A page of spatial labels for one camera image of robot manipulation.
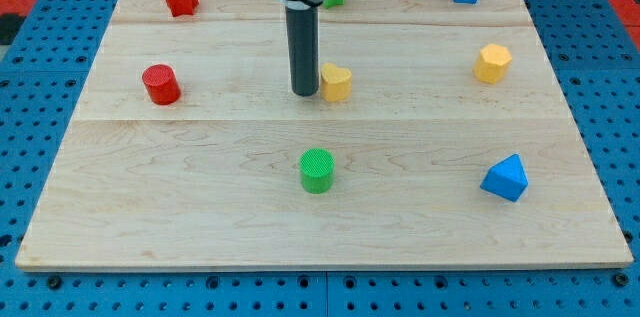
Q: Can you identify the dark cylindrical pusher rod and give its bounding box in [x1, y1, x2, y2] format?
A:
[285, 7, 319, 97]

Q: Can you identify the yellow heart block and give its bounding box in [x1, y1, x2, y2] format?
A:
[321, 63, 352, 102]

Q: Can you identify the green cylinder block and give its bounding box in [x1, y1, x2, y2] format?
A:
[299, 148, 335, 194]

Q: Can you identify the red cylinder block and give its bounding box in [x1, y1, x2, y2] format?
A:
[142, 64, 181, 105]

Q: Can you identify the light wooden board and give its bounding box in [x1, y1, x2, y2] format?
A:
[15, 0, 633, 272]

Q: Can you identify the yellow hexagon block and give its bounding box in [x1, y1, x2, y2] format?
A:
[472, 44, 512, 84]

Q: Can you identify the blue triangular prism block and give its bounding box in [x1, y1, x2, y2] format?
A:
[480, 154, 529, 202]

